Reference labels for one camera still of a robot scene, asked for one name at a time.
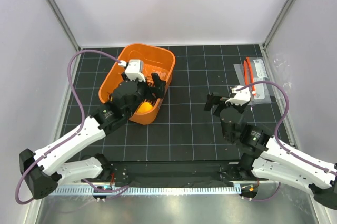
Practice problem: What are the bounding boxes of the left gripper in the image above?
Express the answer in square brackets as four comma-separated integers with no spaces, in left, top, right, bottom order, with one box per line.
[122,72,165,118]

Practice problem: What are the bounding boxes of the orange plastic basket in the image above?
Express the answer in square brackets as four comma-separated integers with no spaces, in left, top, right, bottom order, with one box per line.
[98,43,176,125]

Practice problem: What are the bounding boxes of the clear zip bag orange zipper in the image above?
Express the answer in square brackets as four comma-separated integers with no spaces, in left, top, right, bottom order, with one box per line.
[243,56,272,103]

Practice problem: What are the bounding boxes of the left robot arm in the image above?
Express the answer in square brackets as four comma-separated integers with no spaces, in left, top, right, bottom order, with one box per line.
[19,73,172,200]

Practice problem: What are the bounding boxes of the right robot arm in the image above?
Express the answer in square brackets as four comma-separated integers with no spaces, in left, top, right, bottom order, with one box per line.
[204,92,336,210]

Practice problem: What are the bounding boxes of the spare clear zip bag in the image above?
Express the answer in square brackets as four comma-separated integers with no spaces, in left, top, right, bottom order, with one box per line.
[234,60,254,85]

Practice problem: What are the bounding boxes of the orange toy fruit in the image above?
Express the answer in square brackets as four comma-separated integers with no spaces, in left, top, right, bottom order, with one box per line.
[137,102,153,113]

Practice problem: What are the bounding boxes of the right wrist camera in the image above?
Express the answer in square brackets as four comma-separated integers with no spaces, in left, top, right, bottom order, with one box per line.
[225,85,251,106]

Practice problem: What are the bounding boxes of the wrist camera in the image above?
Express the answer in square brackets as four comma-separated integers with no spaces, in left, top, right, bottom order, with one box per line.
[225,85,251,106]
[124,59,146,82]

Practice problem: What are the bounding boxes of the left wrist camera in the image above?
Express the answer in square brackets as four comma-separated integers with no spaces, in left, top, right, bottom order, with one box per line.
[124,59,146,82]

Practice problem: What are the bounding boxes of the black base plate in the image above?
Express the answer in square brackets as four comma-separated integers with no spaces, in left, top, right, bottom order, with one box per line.
[80,159,269,187]

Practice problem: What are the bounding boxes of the slotted cable duct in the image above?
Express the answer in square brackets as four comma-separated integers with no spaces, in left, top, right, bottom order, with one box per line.
[51,184,241,197]

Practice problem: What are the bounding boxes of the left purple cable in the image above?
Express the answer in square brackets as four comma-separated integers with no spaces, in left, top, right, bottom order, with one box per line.
[15,49,127,205]

